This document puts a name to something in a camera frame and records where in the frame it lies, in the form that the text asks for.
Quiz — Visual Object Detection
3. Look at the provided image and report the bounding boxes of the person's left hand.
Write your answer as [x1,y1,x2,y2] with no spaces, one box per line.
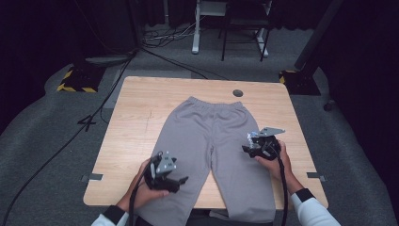
[126,158,170,210]

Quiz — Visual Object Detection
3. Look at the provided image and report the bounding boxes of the white desk frame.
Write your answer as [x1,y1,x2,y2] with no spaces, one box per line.
[191,0,271,58]

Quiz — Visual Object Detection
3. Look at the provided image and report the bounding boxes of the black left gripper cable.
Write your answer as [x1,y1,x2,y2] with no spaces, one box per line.
[127,168,152,226]

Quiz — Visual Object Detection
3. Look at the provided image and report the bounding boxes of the thin black floor cable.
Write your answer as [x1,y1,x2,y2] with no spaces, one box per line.
[140,46,231,81]

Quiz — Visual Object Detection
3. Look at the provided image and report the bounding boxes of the grey tape strip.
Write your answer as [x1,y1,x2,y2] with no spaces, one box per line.
[80,172,104,183]
[306,171,327,183]

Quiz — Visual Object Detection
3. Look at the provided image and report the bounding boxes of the person's right hand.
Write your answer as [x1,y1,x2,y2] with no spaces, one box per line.
[255,140,295,185]

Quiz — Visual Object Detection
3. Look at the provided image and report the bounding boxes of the black yellow striped stand base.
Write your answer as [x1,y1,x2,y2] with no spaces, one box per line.
[279,69,322,96]
[56,64,107,94]

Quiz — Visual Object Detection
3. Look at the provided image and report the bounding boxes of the grey pants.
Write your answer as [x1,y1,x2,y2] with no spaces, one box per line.
[136,96,277,226]

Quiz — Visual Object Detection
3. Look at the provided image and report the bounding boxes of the black metal chair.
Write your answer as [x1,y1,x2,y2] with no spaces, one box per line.
[220,0,275,63]

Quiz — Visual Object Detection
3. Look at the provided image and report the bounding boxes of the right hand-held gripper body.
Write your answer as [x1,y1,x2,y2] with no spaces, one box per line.
[247,126,286,161]

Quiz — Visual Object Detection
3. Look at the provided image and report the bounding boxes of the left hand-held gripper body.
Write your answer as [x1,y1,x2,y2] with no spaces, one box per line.
[144,151,177,190]

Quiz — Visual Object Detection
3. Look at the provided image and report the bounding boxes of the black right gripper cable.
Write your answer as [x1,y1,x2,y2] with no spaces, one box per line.
[272,147,290,226]

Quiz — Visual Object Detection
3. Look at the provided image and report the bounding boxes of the long black floor cable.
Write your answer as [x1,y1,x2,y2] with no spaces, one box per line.
[0,51,137,224]

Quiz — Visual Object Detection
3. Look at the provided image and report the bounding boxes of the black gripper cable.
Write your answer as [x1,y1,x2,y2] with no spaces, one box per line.
[272,147,290,226]
[127,168,152,226]

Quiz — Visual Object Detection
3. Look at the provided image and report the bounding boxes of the bundle of floor cables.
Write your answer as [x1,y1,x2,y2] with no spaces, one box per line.
[140,15,205,50]

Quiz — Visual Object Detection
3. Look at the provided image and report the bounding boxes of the dark slanted stand post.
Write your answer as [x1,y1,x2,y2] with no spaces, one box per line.
[294,0,345,73]

